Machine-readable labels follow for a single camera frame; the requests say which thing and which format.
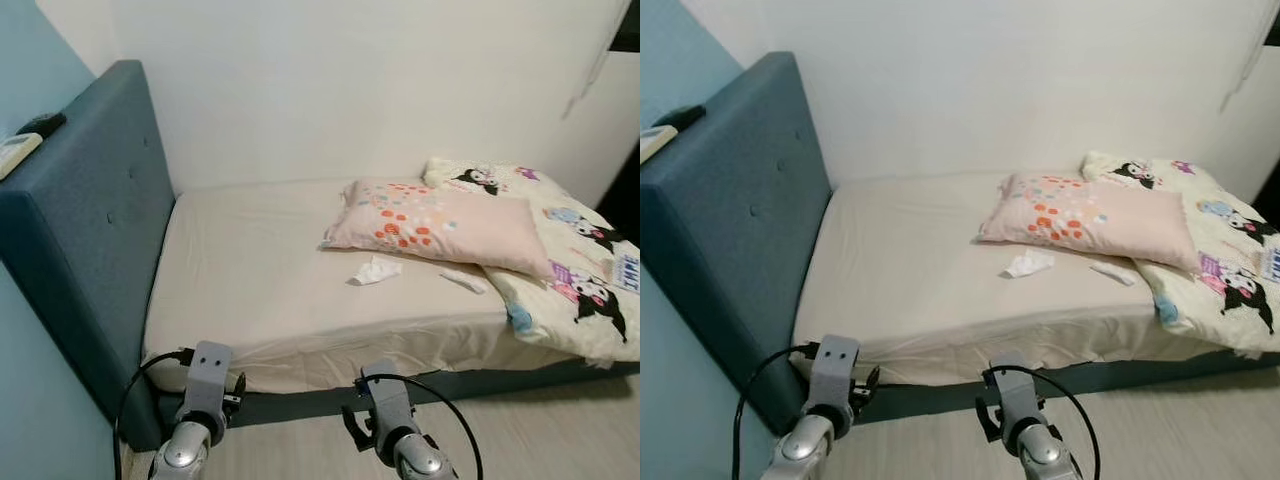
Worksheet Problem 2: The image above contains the bed mattress with beige sheet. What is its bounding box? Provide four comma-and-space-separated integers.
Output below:
790, 170, 1280, 386
143, 178, 641, 396

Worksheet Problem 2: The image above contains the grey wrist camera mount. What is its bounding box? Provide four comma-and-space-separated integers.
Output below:
358, 360, 416, 441
988, 352, 1041, 431
180, 341, 234, 426
808, 335, 861, 421

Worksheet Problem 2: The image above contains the white remote control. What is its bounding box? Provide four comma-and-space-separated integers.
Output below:
640, 125, 679, 166
0, 132, 44, 181

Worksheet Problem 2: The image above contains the teal upholstered headboard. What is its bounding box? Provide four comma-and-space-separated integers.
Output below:
0, 60, 176, 451
640, 52, 834, 436

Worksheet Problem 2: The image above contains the cream cartoon print blanket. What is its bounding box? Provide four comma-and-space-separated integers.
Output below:
420, 157, 641, 366
1078, 150, 1280, 356

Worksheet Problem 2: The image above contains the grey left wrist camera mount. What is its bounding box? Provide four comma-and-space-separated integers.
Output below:
808, 335, 861, 421
180, 341, 234, 426

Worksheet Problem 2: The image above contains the pink pillow with dots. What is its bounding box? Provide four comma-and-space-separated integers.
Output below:
977, 170, 1201, 273
320, 178, 554, 281

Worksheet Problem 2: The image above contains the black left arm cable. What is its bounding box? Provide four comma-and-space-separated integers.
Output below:
113, 348, 196, 480
733, 343, 821, 480

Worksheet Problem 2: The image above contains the white window blind wand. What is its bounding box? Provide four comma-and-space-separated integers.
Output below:
1218, 0, 1280, 113
560, 0, 637, 123

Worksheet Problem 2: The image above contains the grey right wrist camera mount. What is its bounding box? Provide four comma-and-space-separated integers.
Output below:
358, 360, 416, 441
988, 352, 1041, 431

